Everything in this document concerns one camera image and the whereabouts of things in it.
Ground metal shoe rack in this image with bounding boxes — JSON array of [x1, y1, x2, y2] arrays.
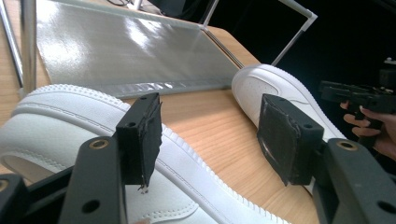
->
[[0, 0, 318, 99]]

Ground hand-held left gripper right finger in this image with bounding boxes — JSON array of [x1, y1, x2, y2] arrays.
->
[[256, 93, 325, 187]]

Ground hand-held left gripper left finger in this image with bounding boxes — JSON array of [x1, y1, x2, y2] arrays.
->
[[115, 91, 163, 191]]

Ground white sneaker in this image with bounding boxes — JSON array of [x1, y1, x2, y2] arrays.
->
[[231, 63, 347, 196], [0, 83, 291, 224]]

